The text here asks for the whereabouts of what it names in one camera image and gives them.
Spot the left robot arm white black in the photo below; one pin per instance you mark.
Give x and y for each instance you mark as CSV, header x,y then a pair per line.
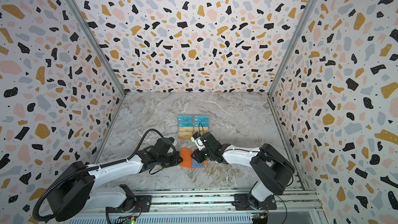
x,y
79,187

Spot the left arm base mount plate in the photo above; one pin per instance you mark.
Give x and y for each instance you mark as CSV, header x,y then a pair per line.
x,y
138,204

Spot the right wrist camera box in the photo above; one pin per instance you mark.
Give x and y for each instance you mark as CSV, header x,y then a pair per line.
x,y
196,138

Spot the aluminium corner post right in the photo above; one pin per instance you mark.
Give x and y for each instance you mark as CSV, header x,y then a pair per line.
x,y
295,38

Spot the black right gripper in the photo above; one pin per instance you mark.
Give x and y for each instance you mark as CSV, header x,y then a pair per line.
x,y
199,152

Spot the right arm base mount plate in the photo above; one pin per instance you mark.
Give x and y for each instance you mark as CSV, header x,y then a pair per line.
x,y
246,202

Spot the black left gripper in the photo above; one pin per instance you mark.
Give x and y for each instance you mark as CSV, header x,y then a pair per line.
x,y
177,159

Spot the orange card holder wallet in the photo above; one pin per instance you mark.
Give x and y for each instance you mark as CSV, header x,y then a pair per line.
x,y
188,161

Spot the aluminium corner post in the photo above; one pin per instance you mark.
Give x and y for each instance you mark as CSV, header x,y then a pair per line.
x,y
74,9
295,38

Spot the aluminium corner post left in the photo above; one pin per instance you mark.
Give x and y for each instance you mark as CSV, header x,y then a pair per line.
x,y
74,9

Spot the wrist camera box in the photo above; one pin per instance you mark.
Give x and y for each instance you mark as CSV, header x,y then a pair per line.
x,y
170,141
196,138

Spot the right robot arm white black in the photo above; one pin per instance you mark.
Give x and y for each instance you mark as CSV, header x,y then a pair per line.
x,y
275,172

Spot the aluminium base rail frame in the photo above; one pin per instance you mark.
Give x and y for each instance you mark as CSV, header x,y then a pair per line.
x,y
216,206

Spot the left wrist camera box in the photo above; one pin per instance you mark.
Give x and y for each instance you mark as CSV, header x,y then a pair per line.
x,y
170,141

